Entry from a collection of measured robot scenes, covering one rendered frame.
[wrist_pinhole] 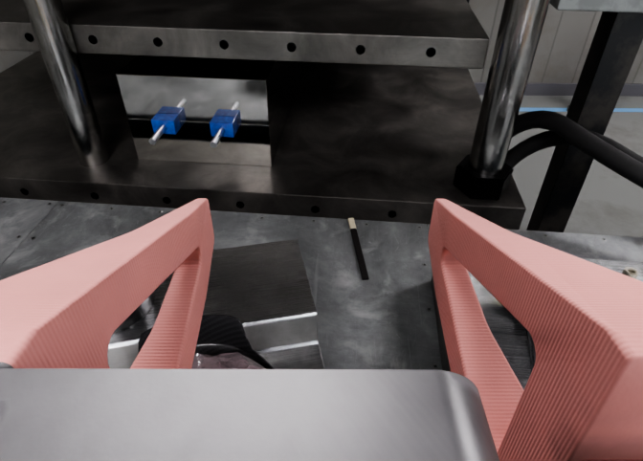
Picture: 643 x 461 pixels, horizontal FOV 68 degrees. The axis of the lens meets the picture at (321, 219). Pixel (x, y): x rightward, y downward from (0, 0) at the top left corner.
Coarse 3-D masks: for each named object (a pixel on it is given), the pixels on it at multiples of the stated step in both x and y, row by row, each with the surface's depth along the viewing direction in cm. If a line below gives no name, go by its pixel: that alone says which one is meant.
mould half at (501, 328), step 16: (640, 272) 59; (432, 288) 65; (480, 288) 47; (480, 304) 45; (496, 304) 45; (496, 320) 44; (512, 320) 44; (496, 336) 43; (512, 336) 43; (512, 352) 42; (528, 352) 42; (448, 368) 52; (512, 368) 41; (528, 368) 41
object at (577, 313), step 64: (448, 256) 12; (512, 256) 8; (576, 256) 8; (448, 320) 11; (576, 320) 6; (640, 320) 6; (512, 384) 10; (576, 384) 6; (640, 384) 5; (512, 448) 8; (576, 448) 6; (640, 448) 6
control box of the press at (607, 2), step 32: (576, 0) 76; (608, 0) 76; (640, 0) 76; (608, 32) 84; (640, 32) 83; (608, 64) 87; (576, 96) 95; (608, 96) 90; (576, 160) 99; (544, 192) 108; (576, 192) 104; (544, 224) 110
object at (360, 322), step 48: (0, 240) 73; (48, 240) 73; (96, 240) 73; (240, 240) 73; (336, 240) 73; (384, 240) 73; (576, 240) 73; (624, 240) 74; (336, 288) 65; (384, 288) 65; (336, 336) 59; (384, 336) 59; (432, 336) 59
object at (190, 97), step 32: (128, 64) 88; (160, 64) 88; (192, 64) 88; (224, 64) 88; (256, 64) 88; (288, 64) 105; (128, 96) 86; (160, 96) 86; (192, 96) 85; (224, 96) 85; (256, 96) 84; (288, 96) 108; (192, 128) 89; (256, 128) 88; (160, 160) 94; (192, 160) 94; (224, 160) 93; (256, 160) 92
